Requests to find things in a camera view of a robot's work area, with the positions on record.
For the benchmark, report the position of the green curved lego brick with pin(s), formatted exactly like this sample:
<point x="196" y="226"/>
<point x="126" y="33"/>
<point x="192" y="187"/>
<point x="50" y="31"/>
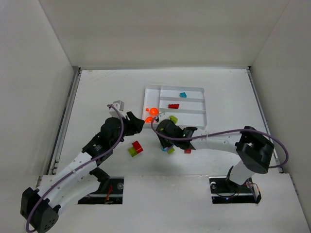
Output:
<point x="173" y="119"/>

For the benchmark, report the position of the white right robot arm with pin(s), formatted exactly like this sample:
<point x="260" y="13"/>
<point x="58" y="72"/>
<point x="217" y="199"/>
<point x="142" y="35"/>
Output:
<point x="254" y="149"/>

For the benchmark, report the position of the colorful monster lego figure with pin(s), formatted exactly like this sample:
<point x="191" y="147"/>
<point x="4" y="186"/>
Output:
<point x="169" y="149"/>

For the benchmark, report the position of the red and green lego block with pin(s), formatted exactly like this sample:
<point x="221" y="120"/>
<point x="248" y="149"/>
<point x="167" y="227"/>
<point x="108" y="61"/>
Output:
<point x="135" y="149"/>

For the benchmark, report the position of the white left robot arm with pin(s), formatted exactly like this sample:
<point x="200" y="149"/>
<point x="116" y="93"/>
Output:
<point x="41" y="207"/>

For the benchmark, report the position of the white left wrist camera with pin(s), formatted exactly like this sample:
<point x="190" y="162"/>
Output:
<point x="116" y="108"/>

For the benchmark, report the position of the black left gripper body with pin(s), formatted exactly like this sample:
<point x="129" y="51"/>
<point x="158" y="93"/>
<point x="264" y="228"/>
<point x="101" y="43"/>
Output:
<point x="131" y="124"/>

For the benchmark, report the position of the orange dome lego piece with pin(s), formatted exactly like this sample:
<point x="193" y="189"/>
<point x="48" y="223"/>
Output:
<point x="149" y="119"/>

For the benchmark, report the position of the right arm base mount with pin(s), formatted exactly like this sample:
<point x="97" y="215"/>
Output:
<point x="224" y="191"/>

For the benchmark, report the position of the red 2x4 lego brick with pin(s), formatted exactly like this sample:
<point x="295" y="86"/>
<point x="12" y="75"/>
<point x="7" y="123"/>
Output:
<point x="173" y="106"/>

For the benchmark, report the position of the cyan small lego brick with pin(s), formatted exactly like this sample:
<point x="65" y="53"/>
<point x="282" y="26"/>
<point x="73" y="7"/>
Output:
<point x="183" y="95"/>

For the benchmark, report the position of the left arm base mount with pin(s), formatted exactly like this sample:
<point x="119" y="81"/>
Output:
<point x="109" y="192"/>

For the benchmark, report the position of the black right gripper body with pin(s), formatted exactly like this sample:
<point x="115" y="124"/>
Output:
<point x="164" y="140"/>

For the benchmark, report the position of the orange curved lego piece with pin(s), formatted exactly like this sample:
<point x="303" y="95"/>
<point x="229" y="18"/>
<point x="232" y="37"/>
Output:
<point x="154" y="111"/>

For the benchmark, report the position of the white divided sorting tray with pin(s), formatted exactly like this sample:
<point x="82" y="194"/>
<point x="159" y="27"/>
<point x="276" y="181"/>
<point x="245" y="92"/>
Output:
<point x="191" y="111"/>

